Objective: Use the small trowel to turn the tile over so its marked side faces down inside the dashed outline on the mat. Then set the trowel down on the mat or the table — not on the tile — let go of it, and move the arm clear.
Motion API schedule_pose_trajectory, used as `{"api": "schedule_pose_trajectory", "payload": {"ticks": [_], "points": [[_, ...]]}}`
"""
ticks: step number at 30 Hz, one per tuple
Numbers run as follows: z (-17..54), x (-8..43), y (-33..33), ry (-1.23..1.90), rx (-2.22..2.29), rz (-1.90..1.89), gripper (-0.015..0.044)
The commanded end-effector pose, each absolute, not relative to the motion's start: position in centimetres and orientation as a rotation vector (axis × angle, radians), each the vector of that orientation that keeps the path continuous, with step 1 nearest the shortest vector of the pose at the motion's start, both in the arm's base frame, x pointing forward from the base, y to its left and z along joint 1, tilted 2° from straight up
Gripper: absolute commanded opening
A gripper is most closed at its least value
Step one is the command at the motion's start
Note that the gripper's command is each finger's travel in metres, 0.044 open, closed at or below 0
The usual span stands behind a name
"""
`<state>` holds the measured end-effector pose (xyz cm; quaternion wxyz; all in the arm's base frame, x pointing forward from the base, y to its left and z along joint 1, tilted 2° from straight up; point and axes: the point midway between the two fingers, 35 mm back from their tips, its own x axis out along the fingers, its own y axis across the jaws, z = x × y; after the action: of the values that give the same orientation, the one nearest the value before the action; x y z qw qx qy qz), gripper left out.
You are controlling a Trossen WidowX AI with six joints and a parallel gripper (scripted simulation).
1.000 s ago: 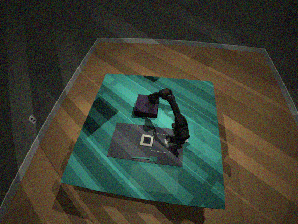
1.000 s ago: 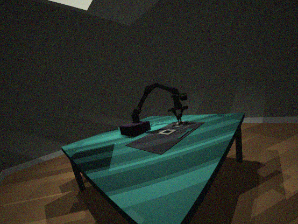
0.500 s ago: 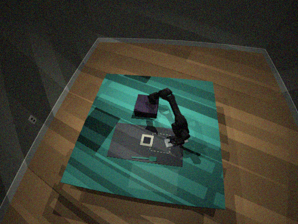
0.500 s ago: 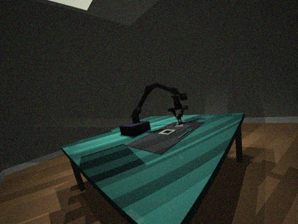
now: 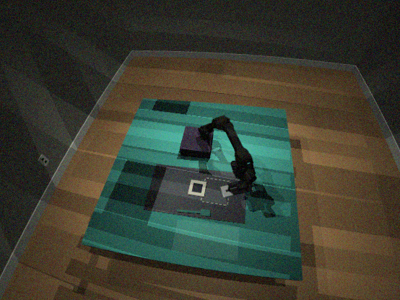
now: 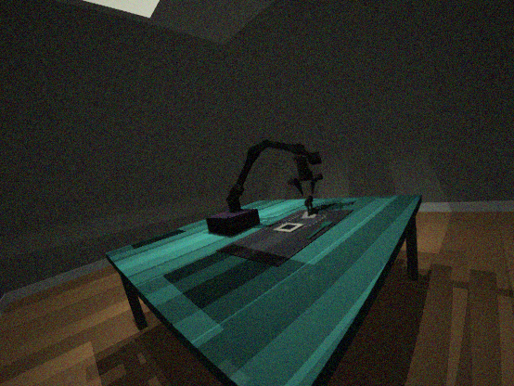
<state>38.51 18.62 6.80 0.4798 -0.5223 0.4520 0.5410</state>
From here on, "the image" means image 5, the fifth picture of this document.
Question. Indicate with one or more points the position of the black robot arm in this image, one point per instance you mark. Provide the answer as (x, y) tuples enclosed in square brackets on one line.
[(242, 155)]

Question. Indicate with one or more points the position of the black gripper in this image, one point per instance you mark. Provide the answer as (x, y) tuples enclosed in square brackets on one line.
[(242, 185)]

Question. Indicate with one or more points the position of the dark grey flat mat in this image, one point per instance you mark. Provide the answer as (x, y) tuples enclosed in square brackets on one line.
[(169, 191)]

